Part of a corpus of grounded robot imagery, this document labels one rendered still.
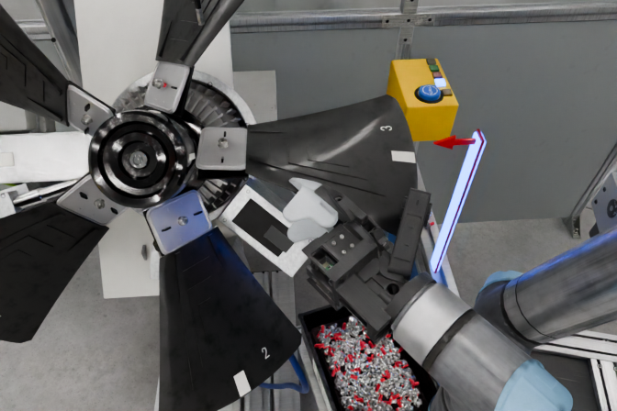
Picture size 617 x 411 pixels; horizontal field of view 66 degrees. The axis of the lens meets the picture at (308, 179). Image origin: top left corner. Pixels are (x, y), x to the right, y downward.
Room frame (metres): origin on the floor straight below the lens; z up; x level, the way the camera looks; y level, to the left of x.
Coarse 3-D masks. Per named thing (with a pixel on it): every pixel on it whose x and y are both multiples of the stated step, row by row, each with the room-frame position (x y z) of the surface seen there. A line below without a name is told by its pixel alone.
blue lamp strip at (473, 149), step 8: (472, 152) 0.48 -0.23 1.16; (472, 160) 0.47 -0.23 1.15; (464, 168) 0.49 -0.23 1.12; (464, 176) 0.48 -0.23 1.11; (456, 184) 0.49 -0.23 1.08; (464, 184) 0.47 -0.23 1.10; (456, 192) 0.49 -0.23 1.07; (456, 200) 0.48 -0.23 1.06; (448, 208) 0.49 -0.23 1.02; (456, 208) 0.47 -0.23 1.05; (448, 216) 0.49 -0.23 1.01; (448, 224) 0.48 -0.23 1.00; (440, 240) 0.48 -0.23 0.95; (440, 248) 0.48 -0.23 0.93; (432, 256) 0.49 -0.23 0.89; (432, 264) 0.48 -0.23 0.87
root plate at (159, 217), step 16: (192, 192) 0.44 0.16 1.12; (160, 208) 0.40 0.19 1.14; (176, 208) 0.41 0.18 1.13; (192, 208) 0.42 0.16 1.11; (160, 224) 0.38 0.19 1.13; (176, 224) 0.39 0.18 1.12; (192, 224) 0.40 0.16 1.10; (208, 224) 0.41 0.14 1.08; (160, 240) 0.36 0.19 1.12; (176, 240) 0.37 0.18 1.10
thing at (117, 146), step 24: (120, 120) 0.43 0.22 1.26; (144, 120) 0.43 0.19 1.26; (168, 120) 0.44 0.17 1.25; (192, 120) 0.52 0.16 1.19; (96, 144) 0.41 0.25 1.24; (120, 144) 0.41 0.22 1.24; (144, 144) 0.42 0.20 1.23; (168, 144) 0.42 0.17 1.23; (192, 144) 0.45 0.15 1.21; (96, 168) 0.39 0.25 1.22; (120, 168) 0.40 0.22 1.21; (144, 168) 0.40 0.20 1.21; (168, 168) 0.40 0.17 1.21; (192, 168) 0.42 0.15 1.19; (120, 192) 0.38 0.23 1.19; (144, 192) 0.38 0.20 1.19; (168, 192) 0.38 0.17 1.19
